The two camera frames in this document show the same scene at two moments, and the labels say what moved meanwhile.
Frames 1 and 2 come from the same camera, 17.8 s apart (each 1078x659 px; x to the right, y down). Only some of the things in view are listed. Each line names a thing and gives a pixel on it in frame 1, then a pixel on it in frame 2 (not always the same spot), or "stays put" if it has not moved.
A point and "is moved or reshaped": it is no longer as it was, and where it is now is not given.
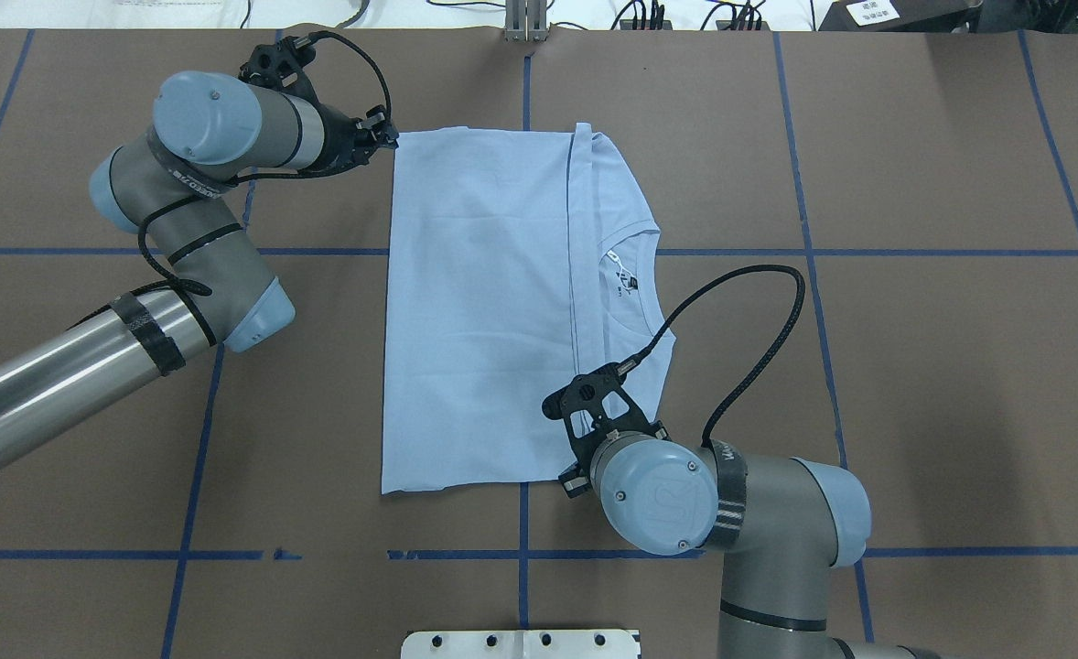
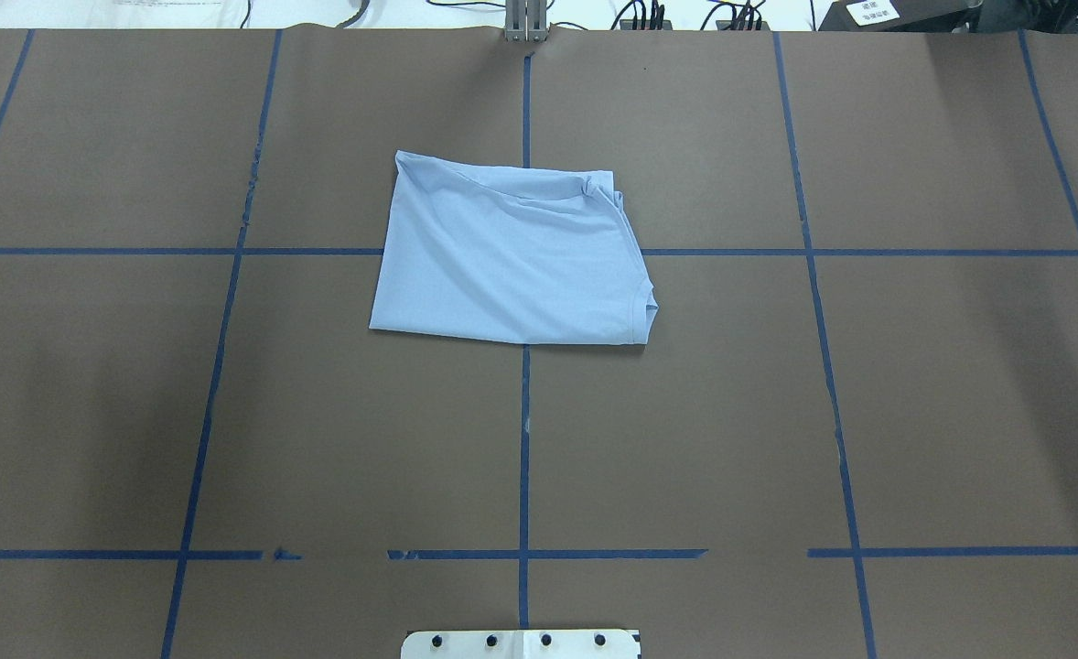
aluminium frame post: [525, 21] stays put
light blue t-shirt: [521, 260] is moved or reshaped
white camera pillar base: [521, 644] stays put
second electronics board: [726, 24] stays put
